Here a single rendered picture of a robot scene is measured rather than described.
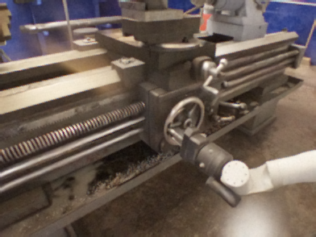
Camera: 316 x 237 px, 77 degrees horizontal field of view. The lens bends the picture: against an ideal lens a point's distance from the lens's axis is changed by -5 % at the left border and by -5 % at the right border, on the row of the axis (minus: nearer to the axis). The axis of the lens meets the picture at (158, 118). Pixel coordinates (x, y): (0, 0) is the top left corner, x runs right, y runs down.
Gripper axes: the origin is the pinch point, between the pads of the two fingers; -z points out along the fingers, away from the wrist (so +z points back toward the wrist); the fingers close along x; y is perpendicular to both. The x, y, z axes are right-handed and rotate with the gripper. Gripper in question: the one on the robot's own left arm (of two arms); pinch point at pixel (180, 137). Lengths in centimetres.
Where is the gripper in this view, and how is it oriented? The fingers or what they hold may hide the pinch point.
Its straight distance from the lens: 70.8
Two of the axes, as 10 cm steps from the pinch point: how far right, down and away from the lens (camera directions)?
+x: -1.1, 8.7, 4.8
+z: 6.2, 4.4, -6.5
